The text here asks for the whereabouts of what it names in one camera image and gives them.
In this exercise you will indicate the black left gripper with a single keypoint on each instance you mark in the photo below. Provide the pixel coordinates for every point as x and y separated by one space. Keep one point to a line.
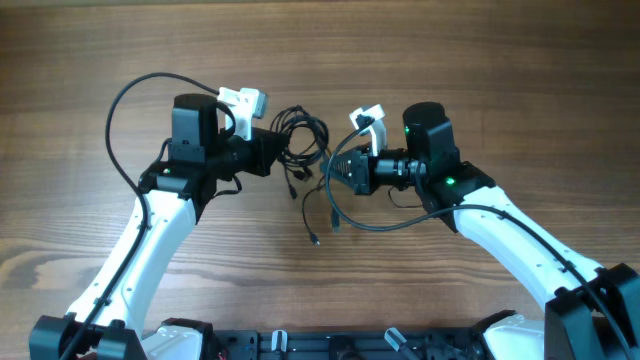
264 142

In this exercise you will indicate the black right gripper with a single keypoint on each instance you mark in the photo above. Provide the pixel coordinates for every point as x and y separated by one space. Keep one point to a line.
363 176

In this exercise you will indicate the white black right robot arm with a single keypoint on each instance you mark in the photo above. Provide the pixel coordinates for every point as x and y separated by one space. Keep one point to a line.
589 311

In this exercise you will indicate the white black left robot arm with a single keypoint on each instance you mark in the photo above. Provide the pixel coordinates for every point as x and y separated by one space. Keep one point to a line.
213 139

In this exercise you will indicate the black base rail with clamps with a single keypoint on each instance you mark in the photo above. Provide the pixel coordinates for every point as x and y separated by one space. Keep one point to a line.
360 345

